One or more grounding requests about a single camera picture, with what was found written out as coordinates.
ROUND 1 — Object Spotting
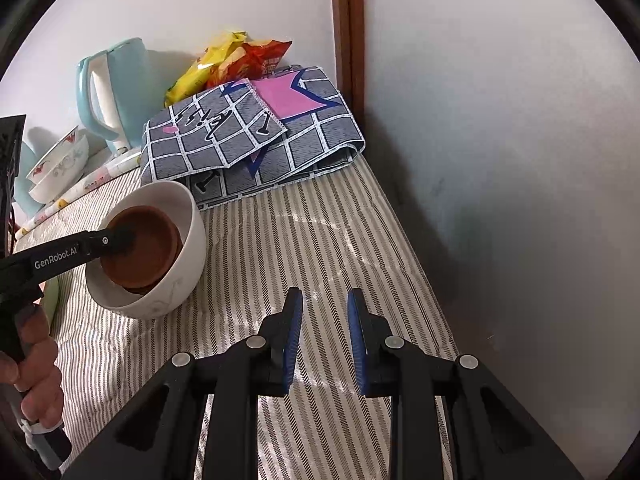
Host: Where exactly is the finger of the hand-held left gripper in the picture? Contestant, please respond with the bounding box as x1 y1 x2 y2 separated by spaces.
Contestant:
82 226 143 262

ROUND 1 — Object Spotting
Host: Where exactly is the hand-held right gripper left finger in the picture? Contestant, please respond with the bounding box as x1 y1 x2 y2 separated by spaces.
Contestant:
60 287 305 480

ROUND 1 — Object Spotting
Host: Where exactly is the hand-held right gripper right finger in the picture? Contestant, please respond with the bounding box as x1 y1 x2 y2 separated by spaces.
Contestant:
347 287 586 480

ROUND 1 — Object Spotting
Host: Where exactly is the small brown bowl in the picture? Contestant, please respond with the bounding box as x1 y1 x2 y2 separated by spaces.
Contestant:
115 225 185 297
101 205 179 290

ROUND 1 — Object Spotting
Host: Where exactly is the green square plate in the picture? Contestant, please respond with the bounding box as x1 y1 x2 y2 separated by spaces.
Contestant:
42 277 62 321

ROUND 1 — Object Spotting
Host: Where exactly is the white ceramic bowl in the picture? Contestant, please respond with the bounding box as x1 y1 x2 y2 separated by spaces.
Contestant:
84 180 207 322

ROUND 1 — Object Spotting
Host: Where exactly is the person's left hand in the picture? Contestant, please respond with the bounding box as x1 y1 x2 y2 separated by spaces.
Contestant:
0 304 65 426

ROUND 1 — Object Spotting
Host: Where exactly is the rolled printed paper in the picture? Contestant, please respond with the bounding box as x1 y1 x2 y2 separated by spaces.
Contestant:
14 150 143 241

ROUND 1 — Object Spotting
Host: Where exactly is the light blue thermos jug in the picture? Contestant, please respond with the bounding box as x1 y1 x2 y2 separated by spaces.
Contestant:
12 140 47 218

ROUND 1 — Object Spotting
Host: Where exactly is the large white floral bowl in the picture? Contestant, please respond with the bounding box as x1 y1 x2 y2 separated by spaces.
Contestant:
28 165 90 205

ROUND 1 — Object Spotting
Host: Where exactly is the striped quilt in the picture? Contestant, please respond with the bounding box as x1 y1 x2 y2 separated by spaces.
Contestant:
10 155 461 480

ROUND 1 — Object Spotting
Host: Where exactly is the fish pattern ceramic bowl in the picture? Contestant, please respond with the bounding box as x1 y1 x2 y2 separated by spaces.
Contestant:
26 127 90 187

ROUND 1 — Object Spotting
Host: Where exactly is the light blue electric kettle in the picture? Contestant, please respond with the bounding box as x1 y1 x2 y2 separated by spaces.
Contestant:
76 37 171 156

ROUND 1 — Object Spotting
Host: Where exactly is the yellow snack bag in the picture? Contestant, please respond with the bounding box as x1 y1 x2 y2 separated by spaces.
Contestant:
165 30 251 108

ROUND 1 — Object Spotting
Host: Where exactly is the grey checked cloth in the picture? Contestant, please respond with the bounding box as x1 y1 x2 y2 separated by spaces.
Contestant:
140 65 366 211

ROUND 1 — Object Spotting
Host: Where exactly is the red snack bag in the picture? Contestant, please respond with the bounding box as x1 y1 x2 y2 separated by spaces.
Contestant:
206 39 293 88

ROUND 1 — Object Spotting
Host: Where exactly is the brown wooden door frame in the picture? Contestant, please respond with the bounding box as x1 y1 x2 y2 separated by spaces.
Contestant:
330 0 366 116

